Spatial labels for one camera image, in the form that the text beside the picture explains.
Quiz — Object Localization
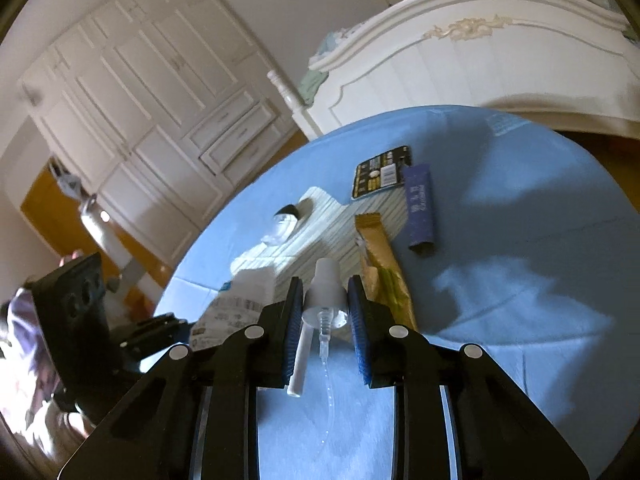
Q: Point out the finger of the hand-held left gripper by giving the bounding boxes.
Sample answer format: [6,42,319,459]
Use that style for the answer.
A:
[117,312,193,361]

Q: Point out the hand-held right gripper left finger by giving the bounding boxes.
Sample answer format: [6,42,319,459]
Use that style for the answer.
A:
[57,276,305,480]

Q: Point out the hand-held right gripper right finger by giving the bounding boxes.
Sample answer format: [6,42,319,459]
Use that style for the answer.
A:
[347,275,591,480]

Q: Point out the white spray pump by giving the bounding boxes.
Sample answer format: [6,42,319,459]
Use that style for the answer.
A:
[286,258,351,461]

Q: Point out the white plastic packet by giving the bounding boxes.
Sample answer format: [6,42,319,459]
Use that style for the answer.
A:
[190,270,281,351]

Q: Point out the gold stick sachet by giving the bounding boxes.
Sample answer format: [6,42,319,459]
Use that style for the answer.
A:
[354,212,418,332]

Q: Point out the person's printed clothing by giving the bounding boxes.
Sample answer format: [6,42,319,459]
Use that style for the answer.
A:
[0,285,96,461]

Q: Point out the grey standing appliance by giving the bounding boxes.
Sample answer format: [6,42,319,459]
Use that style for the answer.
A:
[52,157,151,291]

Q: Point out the small clear bottle black cap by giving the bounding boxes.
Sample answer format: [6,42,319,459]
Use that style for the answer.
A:
[262,201,311,246]

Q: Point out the purple stick sachet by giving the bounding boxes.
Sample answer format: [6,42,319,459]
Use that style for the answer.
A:
[402,163,435,256]

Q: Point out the black label card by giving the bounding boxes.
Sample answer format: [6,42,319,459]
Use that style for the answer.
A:
[348,145,415,202]

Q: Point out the blue tablecloth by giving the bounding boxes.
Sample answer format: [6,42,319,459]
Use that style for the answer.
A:
[152,105,640,480]

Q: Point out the white wardrobe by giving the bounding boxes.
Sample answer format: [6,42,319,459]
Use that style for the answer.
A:
[17,0,296,271]

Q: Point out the teal clothes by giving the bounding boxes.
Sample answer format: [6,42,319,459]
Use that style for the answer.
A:
[299,67,328,106]

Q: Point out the light blue cloth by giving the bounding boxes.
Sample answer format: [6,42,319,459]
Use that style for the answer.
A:
[320,30,361,53]

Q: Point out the white bed frame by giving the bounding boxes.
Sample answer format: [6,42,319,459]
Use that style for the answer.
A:
[267,0,640,141]

